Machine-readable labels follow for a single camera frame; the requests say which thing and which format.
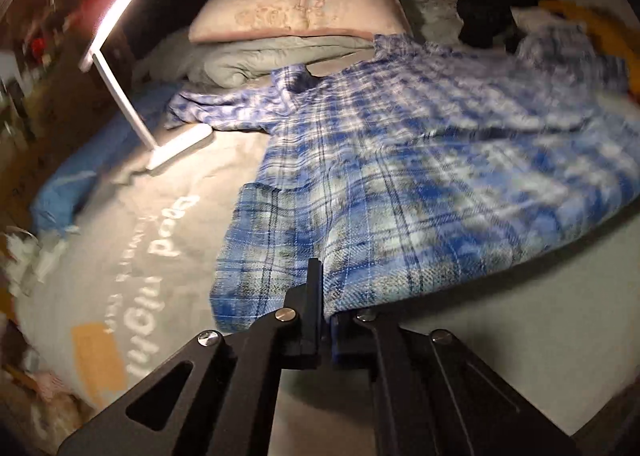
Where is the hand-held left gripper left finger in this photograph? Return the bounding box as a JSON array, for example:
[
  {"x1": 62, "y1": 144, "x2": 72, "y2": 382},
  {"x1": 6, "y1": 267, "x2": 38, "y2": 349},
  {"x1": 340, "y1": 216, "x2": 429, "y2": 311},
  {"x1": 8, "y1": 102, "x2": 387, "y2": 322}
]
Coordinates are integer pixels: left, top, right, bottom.
[{"x1": 56, "y1": 258, "x2": 325, "y2": 456}]

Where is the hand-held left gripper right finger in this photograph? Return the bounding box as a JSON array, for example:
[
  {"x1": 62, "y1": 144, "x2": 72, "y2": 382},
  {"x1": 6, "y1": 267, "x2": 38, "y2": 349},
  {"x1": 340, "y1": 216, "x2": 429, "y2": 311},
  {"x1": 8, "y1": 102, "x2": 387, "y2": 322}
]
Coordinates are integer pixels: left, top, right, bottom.
[{"x1": 327, "y1": 307, "x2": 583, "y2": 456}]

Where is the blue plaid flannel shirt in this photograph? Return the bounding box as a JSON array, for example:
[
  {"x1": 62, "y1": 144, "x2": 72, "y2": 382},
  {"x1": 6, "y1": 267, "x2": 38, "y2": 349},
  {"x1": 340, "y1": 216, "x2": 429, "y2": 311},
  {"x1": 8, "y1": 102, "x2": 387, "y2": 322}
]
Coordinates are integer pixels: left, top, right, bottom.
[{"x1": 165, "y1": 22, "x2": 640, "y2": 331}]

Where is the grey printed bed sheet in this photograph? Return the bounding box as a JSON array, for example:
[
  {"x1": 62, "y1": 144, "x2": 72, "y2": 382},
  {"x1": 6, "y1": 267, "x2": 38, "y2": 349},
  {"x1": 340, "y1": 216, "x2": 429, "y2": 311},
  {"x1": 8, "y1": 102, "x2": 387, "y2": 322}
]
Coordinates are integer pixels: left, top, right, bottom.
[{"x1": 15, "y1": 56, "x2": 640, "y2": 442}]

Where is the grey folded comforter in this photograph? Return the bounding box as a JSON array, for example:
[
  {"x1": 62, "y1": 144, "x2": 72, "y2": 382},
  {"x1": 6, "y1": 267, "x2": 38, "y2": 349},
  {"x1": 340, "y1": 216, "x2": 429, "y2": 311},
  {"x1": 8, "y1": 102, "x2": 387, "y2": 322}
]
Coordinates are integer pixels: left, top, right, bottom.
[{"x1": 135, "y1": 33, "x2": 376, "y2": 89}]

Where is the blue mat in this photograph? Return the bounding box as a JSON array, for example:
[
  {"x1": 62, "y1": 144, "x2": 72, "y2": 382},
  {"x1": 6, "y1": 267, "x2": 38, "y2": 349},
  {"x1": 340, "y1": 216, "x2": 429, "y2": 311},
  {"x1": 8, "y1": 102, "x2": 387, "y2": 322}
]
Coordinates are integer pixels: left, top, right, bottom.
[{"x1": 30, "y1": 83, "x2": 186, "y2": 237}]

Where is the white desk lamp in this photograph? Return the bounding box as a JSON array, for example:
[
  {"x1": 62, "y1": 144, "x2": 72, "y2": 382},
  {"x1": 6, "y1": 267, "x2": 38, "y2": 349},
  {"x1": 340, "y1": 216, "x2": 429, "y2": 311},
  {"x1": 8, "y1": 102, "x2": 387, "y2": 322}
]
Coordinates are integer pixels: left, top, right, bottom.
[{"x1": 80, "y1": 0, "x2": 216, "y2": 171}]

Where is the pink pillow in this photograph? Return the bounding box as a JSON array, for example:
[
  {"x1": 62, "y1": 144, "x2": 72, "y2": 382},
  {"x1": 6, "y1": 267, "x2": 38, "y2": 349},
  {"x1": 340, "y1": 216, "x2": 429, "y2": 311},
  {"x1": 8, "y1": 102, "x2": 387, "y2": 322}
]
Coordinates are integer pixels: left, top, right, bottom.
[{"x1": 189, "y1": 0, "x2": 413, "y2": 44}]

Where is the white crumpled cloth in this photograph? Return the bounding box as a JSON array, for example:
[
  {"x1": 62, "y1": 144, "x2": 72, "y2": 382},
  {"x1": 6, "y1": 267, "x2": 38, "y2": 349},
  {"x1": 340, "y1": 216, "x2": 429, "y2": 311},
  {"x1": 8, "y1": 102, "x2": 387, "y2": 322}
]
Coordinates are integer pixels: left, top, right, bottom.
[{"x1": 405, "y1": 0, "x2": 468, "y2": 44}]

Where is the cluttered wooden shelf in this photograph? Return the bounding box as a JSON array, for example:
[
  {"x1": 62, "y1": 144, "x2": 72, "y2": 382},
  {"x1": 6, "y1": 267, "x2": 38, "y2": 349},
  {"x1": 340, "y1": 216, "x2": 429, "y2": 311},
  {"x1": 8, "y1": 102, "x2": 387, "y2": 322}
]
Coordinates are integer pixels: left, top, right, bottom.
[{"x1": 0, "y1": 0, "x2": 141, "y2": 217}]

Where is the yellow long pillow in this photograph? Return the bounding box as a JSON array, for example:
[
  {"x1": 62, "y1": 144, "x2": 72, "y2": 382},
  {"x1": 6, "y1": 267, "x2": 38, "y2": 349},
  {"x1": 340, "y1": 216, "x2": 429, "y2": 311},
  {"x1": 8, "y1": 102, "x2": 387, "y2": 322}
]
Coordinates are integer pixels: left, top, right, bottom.
[{"x1": 540, "y1": 0, "x2": 640, "y2": 101}]

